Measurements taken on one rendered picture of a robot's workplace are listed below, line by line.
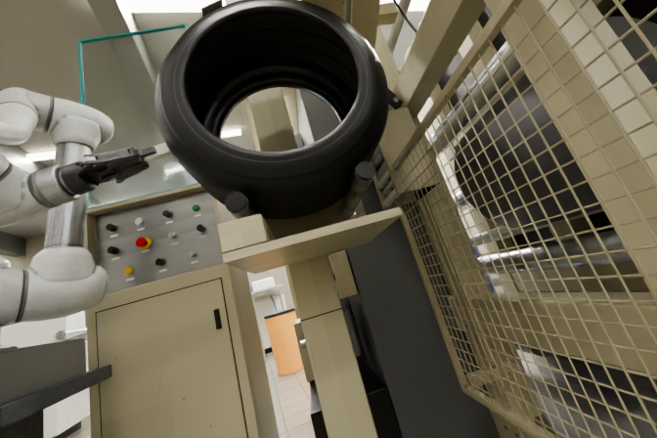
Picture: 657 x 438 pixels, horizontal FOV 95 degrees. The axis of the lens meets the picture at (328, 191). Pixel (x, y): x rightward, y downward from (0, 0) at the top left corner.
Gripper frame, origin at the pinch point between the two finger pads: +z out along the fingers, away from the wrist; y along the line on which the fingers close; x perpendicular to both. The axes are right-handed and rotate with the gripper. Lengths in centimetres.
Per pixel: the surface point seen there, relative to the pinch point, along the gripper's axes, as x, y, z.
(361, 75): 6, -12, 52
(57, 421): 58, 291, -247
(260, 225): 30.3, -11.1, 17.6
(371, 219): 38, -11, 39
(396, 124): 7, 19, 70
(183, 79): -7.3, -12.5, 13.2
